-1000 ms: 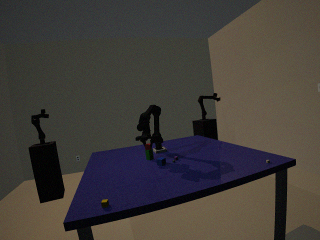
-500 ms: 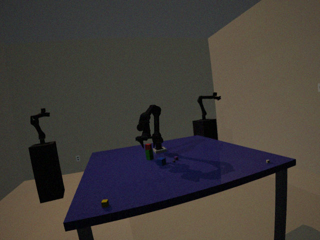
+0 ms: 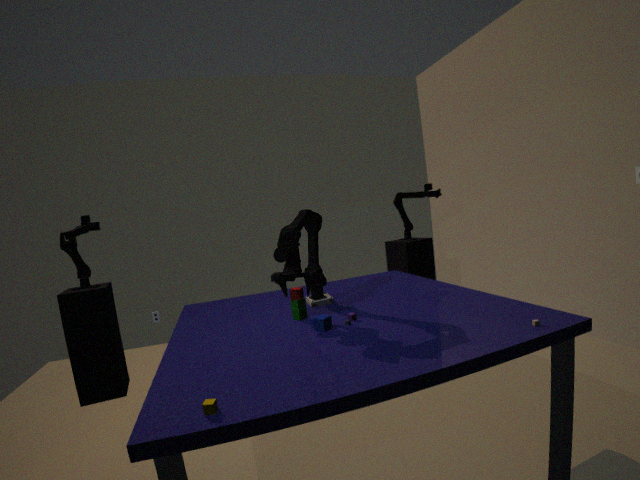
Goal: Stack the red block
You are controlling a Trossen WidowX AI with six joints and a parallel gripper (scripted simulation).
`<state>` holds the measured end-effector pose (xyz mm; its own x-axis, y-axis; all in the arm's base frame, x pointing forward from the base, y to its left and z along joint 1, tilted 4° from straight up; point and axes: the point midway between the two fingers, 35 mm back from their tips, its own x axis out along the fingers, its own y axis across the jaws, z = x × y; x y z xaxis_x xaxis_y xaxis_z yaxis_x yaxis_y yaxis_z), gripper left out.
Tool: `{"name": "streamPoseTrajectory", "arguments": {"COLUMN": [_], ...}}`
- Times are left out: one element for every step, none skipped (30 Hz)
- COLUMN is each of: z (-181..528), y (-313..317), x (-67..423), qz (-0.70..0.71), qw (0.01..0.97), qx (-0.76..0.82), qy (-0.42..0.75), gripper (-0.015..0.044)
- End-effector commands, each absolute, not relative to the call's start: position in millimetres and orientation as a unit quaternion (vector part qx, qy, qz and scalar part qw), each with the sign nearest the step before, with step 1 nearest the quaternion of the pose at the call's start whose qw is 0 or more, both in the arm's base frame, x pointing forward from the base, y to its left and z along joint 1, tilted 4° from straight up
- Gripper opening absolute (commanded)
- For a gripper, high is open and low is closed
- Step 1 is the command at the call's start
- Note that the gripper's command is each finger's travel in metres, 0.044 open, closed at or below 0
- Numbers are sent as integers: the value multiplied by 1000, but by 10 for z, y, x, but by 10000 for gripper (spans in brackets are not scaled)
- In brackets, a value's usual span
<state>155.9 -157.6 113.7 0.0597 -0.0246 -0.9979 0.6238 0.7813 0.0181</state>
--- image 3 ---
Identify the blue cube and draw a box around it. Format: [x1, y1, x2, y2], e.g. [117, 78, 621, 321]
[313, 314, 333, 332]

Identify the small olive-yellow cube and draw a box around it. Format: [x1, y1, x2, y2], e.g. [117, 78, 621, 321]
[202, 399, 218, 415]

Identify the red block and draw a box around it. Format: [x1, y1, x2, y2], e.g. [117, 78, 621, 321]
[290, 287, 304, 301]

